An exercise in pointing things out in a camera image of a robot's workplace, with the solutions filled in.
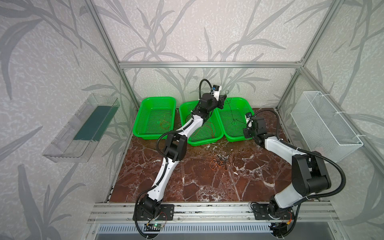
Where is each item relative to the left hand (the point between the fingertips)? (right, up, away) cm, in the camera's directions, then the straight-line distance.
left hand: (229, 91), depth 94 cm
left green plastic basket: (-53, -16, +21) cm, 60 cm away
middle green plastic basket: (-11, -27, +11) cm, 32 cm away
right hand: (+13, -20, +1) cm, 24 cm away
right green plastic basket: (+13, -8, +25) cm, 29 cm away
